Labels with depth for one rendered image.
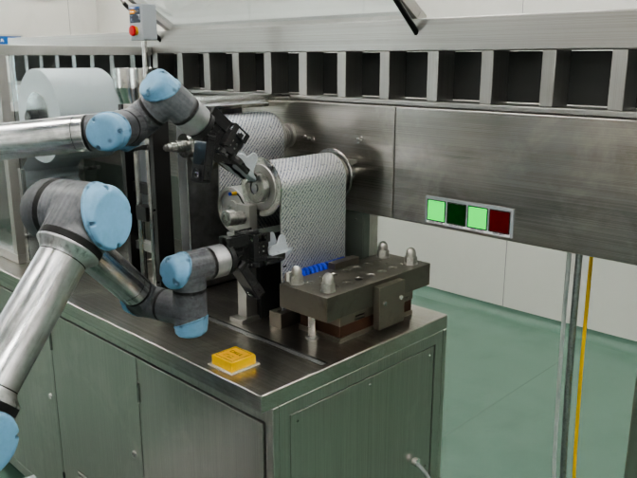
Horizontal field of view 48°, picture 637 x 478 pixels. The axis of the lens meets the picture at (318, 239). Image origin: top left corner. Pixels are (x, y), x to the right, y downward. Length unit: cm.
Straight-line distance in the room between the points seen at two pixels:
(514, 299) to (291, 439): 311
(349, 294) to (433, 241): 312
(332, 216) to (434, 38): 52
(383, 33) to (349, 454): 105
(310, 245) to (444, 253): 296
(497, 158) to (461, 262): 299
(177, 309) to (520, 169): 84
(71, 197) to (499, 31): 100
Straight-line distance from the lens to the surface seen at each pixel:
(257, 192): 175
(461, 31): 177
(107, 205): 129
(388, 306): 177
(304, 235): 181
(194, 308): 158
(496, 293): 459
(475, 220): 176
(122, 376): 199
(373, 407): 177
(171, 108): 156
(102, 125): 144
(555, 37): 165
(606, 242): 163
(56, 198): 133
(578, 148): 162
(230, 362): 156
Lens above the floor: 156
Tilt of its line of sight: 14 degrees down
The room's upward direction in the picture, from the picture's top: straight up
